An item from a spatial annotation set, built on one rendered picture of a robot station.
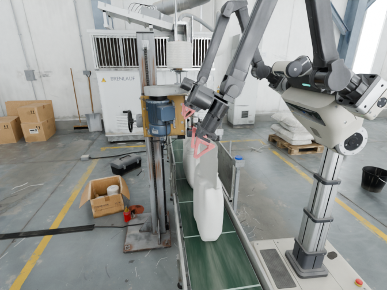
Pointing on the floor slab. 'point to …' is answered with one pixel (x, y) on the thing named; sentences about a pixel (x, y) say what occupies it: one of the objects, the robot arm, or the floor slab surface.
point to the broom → (78, 111)
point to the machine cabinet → (114, 124)
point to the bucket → (374, 178)
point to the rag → (136, 209)
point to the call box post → (236, 189)
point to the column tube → (152, 137)
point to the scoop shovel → (92, 119)
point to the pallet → (296, 146)
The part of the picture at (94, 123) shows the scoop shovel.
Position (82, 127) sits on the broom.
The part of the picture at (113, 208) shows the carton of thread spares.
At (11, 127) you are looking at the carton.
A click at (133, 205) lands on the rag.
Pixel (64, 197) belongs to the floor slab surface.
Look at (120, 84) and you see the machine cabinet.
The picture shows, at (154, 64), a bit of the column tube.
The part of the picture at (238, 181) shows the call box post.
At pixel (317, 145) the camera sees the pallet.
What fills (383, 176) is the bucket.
